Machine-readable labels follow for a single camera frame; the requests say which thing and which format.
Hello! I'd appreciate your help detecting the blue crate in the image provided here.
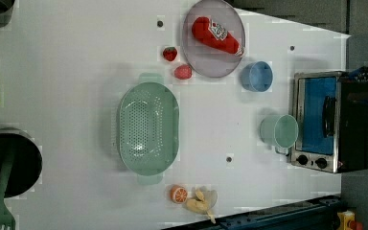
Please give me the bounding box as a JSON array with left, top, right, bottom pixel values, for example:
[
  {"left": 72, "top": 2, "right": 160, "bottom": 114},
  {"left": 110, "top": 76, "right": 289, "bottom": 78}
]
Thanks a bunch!
[{"left": 164, "top": 195, "right": 347, "bottom": 230}]

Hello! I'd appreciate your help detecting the black silver toaster oven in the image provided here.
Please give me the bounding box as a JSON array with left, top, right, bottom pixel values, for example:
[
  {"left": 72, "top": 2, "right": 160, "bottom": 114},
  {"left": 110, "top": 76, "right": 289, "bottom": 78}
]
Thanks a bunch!
[{"left": 290, "top": 71, "right": 368, "bottom": 173}]

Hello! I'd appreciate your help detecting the red ketchup bottle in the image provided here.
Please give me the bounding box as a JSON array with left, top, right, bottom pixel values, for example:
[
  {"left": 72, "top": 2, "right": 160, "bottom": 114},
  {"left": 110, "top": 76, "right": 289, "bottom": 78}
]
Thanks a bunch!
[{"left": 192, "top": 16, "right": 244, "bottom": 57}]

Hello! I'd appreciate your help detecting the toy orange half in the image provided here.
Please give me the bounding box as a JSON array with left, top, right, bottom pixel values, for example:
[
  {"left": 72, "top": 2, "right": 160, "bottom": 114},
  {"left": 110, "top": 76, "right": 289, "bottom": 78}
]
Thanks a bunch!
[{"left": 170, "top": 185, "right": 188, "bottom": 204}]

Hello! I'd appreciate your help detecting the black round pot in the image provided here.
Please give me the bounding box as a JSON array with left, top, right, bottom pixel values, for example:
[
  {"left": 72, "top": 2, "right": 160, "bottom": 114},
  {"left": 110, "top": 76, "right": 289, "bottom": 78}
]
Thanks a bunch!
[{"left": 0, "top": 127, "right": 43, "bottom": 198}]

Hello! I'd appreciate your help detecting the mint green mug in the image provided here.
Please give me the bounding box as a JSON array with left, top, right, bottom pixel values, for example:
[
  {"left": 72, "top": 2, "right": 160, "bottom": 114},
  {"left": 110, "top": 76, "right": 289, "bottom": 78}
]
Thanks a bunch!
[{"left": 260, "top": 115, "right": 299, "bottom": 156}]

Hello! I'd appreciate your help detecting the mint green spatula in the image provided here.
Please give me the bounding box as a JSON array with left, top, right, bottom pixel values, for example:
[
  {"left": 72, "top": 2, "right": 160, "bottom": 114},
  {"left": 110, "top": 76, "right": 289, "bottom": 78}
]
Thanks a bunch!
[{"left": 0, "top": 147, "right": 16, "bottom": 230}]

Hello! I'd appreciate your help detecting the pink toy strawberry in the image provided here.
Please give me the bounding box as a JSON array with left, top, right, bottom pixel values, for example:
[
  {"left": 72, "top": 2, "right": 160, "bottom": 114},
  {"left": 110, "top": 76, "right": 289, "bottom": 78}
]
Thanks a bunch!
[{"left": 173, "top": 64, "right": 192, "bottom": 80}]

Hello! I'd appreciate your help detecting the grey round plate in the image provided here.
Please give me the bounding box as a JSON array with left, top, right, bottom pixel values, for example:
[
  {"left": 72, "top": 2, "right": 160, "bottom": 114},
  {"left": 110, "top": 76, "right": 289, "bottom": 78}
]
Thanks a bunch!
[{"left": 182, "top": 0, "right": 245, "bottom": 78}]

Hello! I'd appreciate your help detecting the blue plastic cup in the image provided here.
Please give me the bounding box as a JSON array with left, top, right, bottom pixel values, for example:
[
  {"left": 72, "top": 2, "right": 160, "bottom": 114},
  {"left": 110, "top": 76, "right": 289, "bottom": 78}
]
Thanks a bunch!
[{"left": 241, "top": 61, "right": 273, "bottom": 92}]

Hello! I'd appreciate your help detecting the red toy strawberry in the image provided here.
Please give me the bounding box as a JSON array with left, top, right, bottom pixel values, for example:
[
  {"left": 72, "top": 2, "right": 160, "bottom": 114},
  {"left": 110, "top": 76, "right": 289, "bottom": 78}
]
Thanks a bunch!
[{"left": 162, "top": 47, "right": 177, "bottom": 61}]

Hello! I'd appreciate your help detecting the toy peeled banana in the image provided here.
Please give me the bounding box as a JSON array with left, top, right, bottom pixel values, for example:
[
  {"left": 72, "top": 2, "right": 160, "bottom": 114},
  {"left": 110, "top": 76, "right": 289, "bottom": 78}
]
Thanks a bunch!
[{"left": 185, "top": 189, "right": 218, "bottom": 224}]

